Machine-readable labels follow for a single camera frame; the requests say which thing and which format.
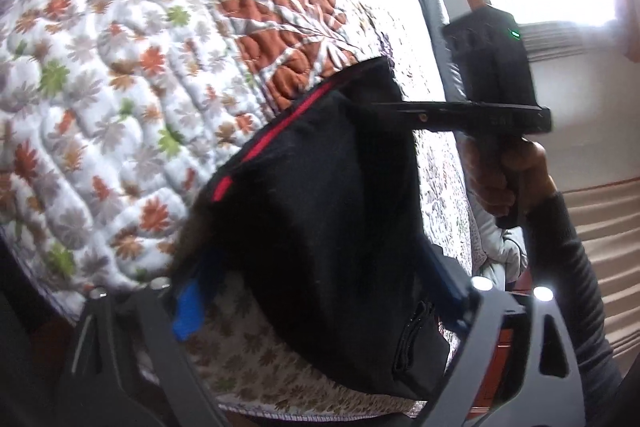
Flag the cream curtain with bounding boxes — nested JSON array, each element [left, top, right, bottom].
[[562, 177, 640, 358]]

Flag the floral quilted bedspread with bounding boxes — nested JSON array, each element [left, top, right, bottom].
[[0, 0, 481, 418]]

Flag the person's right forearm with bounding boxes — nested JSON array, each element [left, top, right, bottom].
[[522, 192, 623, 427]]

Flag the black pants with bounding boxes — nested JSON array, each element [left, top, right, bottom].
[[170, 56, 473, 400]]

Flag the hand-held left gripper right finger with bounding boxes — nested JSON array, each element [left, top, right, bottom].
[[415, 243, 586, 427]]

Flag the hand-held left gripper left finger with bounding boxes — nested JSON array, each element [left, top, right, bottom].
[[55, 249, 227, 427]]

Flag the person's right hand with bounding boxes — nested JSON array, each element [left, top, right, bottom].
[[460, 138, 557, 220]]

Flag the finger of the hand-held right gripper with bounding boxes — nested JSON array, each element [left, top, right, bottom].
[[357, 101, 441, 130]]

